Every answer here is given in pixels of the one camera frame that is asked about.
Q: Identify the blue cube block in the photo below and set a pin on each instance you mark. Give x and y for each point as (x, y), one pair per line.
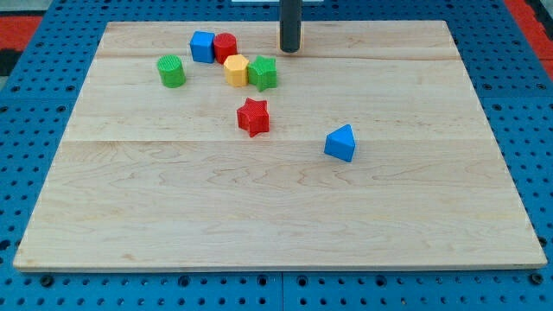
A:
(201, 46)

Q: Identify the red star block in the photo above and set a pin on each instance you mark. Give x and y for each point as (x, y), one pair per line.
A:
(253, 117)

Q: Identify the blue triangle block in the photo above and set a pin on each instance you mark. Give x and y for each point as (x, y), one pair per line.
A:
(340, 143)

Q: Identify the wooden board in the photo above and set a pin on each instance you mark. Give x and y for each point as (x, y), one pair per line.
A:
(155, 179)

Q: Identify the green cylinder block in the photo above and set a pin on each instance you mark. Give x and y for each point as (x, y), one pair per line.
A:
(171, 71)

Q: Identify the yellow hexagon block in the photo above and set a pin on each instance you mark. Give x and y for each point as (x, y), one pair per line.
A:
(236, 70)

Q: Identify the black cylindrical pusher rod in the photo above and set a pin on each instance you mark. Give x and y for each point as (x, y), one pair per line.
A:
(290, 24)

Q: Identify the green star block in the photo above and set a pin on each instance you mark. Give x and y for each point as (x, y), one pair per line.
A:
(262, 73)

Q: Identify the red cylinder block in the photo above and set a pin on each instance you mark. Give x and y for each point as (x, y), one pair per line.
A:
(224, 44)

